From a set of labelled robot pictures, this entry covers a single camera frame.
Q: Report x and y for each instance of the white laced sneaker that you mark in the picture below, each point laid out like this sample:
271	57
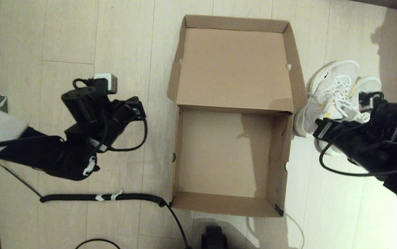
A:
369	84
317	100

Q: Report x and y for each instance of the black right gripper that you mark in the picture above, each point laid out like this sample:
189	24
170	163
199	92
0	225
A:
392	121

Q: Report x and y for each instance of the brown cardboard shoe box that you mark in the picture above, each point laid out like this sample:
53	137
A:
233	69

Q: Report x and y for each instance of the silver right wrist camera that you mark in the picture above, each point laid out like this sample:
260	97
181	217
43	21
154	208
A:
371	101

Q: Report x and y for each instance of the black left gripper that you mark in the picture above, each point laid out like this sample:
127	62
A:
84	103

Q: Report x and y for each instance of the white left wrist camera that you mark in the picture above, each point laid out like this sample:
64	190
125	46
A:
107	83

